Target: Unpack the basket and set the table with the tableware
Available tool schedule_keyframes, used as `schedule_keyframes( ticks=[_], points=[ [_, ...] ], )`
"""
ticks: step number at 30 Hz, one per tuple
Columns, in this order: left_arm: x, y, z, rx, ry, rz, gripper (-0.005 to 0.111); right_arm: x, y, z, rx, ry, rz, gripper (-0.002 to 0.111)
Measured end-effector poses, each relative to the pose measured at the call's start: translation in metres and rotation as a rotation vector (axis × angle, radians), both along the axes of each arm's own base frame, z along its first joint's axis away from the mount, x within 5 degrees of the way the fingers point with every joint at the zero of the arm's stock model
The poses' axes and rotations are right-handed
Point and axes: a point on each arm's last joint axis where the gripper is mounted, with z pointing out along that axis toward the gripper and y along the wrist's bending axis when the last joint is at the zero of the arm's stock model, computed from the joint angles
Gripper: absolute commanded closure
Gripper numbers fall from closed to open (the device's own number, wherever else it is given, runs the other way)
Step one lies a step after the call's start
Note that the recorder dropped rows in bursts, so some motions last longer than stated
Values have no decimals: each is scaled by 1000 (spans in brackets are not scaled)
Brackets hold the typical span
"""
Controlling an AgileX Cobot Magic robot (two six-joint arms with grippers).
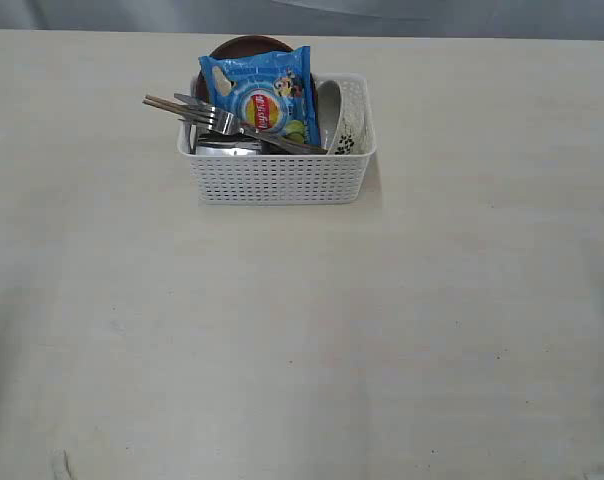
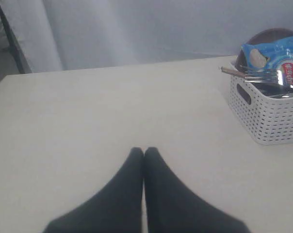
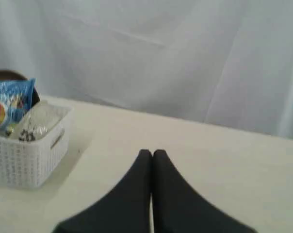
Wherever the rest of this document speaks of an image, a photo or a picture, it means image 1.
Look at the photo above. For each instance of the silver metal fork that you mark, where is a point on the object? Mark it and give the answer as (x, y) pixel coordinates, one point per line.
(223, 122)

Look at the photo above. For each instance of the blue chips bag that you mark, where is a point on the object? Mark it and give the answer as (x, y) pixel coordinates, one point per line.
(272, 91)

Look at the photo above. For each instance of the silver table knife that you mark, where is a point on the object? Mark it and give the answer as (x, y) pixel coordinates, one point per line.
(192, 101)

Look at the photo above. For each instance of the white perforated plastic basket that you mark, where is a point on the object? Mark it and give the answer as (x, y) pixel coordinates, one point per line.
(293, 179)

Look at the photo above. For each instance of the white bowl with black pattern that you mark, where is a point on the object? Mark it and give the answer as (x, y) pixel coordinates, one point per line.
(341, 116)

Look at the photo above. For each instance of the silver metal cup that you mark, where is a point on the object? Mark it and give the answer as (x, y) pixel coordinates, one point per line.
(214, 144)

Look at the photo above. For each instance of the brown round plate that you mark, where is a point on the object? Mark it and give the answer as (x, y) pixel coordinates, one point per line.
(238, 47)

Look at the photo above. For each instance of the upper brown wooden chopstick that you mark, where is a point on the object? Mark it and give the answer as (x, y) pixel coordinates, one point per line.
(158, 99)

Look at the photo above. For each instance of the brown wooden chopstick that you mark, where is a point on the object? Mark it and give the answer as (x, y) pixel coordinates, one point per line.
(158, 99)
(165, 107)

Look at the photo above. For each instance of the lower brown wooden chopstick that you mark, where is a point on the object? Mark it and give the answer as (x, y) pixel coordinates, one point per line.
(165, 107)

